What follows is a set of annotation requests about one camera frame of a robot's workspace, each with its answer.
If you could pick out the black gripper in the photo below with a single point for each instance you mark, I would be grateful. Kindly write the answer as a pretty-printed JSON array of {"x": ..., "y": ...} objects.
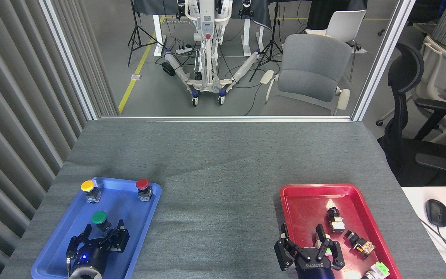
[
  {"x": 89, "y": 255},
  {"x": 316, "y": 269}
]

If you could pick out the green push button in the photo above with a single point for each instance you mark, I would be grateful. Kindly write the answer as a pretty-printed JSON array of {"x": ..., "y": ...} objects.
[{"x": 99, "y": 217}]

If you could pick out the yellow push button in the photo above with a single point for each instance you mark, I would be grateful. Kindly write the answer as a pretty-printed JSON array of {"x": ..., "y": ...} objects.
[{"x": 88, "y": 186}]

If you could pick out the red push button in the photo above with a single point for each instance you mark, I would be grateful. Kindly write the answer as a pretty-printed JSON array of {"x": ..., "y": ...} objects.
[{"x": 143, "y": 185}]

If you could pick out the blue plastic tray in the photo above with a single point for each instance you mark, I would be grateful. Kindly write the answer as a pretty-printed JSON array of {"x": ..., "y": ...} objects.
[{"x": 138, "y": 232}]

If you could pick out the red plastic tray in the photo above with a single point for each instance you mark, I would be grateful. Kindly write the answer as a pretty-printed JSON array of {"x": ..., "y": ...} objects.
[{"x": 304, "y": 209}]

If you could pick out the white desk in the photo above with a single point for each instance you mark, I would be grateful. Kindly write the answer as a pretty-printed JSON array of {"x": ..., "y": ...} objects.
[{"x": 416, "y": 197}]

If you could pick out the black computer mouse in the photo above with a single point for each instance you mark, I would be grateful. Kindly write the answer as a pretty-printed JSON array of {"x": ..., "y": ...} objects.
[{"x": 436, "y": 213}]

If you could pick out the black mesh office chair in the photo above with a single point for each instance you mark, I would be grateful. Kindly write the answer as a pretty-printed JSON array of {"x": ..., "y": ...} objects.
[{"x": 405, "y": 128}]

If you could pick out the black power adapter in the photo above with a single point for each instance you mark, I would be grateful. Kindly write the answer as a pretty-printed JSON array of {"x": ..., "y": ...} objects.
[{"x": 168, "y": 69}]

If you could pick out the grey office chair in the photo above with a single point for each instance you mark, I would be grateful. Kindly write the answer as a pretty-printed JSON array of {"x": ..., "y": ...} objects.
[{"x": 310, "y": 66}]

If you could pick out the white power strip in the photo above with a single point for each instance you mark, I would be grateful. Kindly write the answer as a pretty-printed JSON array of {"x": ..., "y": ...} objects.
[{"x": 183, "y": 49}]

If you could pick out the black tripod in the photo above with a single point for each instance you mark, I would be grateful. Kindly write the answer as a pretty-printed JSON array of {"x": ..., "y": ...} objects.
[
  {"x": 136, "y": 31},
  {"x": 271, "y": 42}
]

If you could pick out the white table leg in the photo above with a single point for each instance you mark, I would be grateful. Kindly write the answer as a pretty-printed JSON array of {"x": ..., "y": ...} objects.
[
  {"x": 157, "y": 35},
  {"x": 247, "y": 37}
]

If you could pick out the white plastic chair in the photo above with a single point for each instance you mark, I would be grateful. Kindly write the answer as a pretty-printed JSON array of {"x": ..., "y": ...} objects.
[{"x": 345, "y": 25}]

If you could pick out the white wheeled stand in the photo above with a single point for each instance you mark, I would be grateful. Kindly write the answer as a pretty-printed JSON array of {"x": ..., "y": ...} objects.
[{"x": 207, "y": 23}]

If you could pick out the black table cloth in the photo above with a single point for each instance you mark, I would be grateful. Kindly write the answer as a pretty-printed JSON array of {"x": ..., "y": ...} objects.
[{"x": 259, "y": 15}]

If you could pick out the silver knob switch, green block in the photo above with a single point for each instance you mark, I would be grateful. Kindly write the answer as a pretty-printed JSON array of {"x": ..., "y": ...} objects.
[{"x": 329, "y": 251}]

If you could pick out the black knob switch, white block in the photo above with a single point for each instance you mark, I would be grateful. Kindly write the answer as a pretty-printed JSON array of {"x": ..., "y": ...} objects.
[{"x": 337, "y": 224}]

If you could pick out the black knob switch, amber block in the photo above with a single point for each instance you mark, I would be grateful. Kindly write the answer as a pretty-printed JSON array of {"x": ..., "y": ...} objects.
[{"x": 360, "y": 245}]

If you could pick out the silver frame post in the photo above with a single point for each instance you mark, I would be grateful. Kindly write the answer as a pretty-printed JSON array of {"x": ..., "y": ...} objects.
[
  {"x": 381, "y": 62},
  {"x": 70, "y": 62}
]

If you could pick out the white frame office chair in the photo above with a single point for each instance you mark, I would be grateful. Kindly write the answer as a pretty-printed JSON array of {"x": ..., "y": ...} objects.
[{"x": 441, "y": 69}]

